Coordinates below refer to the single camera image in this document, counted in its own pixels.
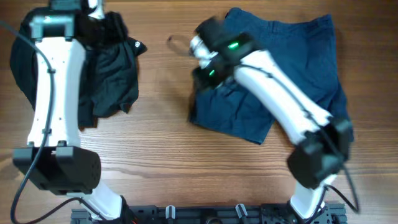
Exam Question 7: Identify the navy blue shorts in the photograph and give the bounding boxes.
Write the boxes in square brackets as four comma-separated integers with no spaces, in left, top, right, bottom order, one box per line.
[188,7,349,144]

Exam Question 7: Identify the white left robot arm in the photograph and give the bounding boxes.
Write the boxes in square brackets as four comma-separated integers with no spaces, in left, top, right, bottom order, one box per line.
[13,1,137,223]

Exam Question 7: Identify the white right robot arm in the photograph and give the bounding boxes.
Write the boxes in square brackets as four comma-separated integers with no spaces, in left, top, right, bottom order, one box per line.
[190,17,351,223]

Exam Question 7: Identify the black garment with logo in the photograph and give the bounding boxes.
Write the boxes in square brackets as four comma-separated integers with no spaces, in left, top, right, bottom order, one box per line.
[9,7,148,128]

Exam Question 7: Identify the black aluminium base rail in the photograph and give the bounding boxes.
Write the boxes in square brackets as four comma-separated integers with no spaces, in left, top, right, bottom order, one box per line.
[70,203,348,224]

